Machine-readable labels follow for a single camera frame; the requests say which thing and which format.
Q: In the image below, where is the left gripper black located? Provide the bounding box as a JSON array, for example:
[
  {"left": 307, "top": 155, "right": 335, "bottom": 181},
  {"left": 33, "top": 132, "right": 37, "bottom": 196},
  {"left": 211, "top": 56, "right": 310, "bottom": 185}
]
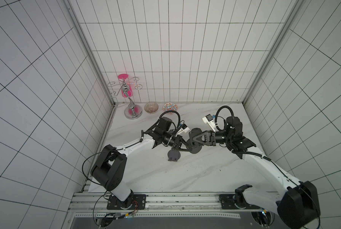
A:
[{"left": 163, "top": 131, "right": 192, "bottom": 152}]

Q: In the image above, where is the black phone stand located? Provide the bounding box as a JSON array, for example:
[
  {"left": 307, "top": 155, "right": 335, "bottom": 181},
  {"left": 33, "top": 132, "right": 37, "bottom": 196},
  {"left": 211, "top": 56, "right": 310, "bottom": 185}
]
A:
[{"left": 187, "top": 128, "right": 202, "bottom": 154}]

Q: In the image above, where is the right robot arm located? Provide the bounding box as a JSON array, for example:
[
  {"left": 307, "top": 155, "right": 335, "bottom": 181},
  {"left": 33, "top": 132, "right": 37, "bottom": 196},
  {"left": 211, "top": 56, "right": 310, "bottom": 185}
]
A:
[{"left": 188, "top": 106, "right": 320, "bottom": 229}]

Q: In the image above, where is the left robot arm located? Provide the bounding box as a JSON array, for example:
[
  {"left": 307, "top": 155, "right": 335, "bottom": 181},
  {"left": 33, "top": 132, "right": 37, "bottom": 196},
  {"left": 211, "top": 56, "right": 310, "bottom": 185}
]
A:
[{"left": 90, "top": 110, "right": 192, "bottom": 209}]

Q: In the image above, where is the colourful patterned bowl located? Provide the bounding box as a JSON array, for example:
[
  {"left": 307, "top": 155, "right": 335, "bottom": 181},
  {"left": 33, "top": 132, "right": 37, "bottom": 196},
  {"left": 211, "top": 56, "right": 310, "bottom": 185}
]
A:
[{"left": 162, "top": 102, "right": 178, "bottom": 112}]

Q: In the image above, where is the pink cup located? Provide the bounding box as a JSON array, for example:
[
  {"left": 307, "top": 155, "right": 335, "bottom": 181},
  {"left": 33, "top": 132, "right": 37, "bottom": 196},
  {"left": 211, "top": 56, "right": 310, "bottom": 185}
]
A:
[{"left": 118, "top": 73, "right": 133, "bottom": 98}]

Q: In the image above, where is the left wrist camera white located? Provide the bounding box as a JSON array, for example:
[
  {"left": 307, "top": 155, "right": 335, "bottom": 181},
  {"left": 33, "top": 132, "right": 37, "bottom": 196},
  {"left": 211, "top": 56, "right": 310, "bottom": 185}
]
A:
[{"left": 176, "top": 124, "right": 190, "bottom": 135}]

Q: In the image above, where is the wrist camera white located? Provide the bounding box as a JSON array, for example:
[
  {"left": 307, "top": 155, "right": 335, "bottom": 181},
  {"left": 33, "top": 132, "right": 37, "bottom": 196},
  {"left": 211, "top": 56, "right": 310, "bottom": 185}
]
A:
[
  {"left": 202, "top": 114, "right": 217, "bottom": 132},
  {"left": 176, "top": 124, "right": 190, "bottom": 135}
]

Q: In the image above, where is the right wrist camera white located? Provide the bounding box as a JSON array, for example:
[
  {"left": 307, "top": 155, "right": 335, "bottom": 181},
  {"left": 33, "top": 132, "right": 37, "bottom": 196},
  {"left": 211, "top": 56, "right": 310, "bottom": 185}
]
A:
[{"left": 202, "top": 114, "right": 217, "bottom": 132}]

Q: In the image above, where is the aluminium mounting rail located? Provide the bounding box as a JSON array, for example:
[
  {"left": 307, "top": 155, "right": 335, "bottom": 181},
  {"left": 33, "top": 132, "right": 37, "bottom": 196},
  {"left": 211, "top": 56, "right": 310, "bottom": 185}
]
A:
[{"left": 68, "top": 192, "right": 267, "bottom": 218}]

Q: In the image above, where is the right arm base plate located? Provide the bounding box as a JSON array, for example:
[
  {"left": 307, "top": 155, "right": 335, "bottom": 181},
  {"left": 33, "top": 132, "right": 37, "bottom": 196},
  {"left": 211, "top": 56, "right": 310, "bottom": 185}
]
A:
[{"left": 219, "top": 194, "right": 260, "bottom": 210}]

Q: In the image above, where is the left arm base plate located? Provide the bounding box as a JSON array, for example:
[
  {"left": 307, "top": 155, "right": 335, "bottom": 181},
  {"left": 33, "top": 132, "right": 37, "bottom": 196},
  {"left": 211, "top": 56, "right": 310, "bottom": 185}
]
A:
[{"left": 107, "top": 194, "right": 147, "bottom": 210}]

